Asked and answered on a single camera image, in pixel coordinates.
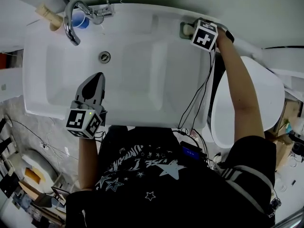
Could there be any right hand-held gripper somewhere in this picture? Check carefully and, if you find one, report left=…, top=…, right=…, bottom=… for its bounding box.
left=190, top=18, right=220, bottom=53

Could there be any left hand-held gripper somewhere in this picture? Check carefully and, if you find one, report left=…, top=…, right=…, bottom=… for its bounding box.
left=66, top=72, right=108, bottom=140

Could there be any person's left forearm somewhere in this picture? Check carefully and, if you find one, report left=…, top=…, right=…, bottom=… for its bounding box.
left=77, top=136, right=99, bottom=191

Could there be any person's right forearm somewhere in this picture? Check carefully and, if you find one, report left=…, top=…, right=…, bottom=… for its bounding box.
left=214, top=28, right=266, bottom=142

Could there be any metal sink drain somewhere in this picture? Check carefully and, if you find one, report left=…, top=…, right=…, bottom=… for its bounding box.
left=98, top=51, right=112, bottom=64

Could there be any white ceramic sink basin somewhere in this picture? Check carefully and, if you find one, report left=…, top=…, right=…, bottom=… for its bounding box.
left=22, top=2, right=216, bottom=130

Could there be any chrome faucet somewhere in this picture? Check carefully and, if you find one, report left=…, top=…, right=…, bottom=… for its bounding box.
left=63, top=0, right=116, bottom=47

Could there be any blue plastic cup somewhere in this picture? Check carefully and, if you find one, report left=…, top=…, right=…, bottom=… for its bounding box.
left=70, top=9, right=91, bottom=29

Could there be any white toilet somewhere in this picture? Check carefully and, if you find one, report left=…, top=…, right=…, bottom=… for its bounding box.
left=210, top=55, right=286, bottom=150

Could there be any beige tube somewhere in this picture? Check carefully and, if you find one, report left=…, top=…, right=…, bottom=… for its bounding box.
left=35, top=3, right=65, bottom=32

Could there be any white tub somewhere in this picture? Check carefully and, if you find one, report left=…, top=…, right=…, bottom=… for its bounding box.
left=21, top=149, right=60, bottom=196

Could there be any black device with blue screen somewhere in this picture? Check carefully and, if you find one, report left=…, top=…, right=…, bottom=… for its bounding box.
left=180, top=140, right=208, bottom=162

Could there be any person's black star-print shirt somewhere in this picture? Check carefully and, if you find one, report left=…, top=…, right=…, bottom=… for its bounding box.
left=65, top=125, right=277, bottom=228

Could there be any metal pipe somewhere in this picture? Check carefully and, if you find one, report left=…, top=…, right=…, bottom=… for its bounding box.
left=273, top=207, right=304, bottom=228

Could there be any black wrist strap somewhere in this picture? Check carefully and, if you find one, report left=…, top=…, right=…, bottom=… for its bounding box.
left=219, top=24, right=236, bottom=43

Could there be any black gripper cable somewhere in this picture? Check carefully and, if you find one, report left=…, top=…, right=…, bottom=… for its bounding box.
left=177, top=47, right=217, bottom=131

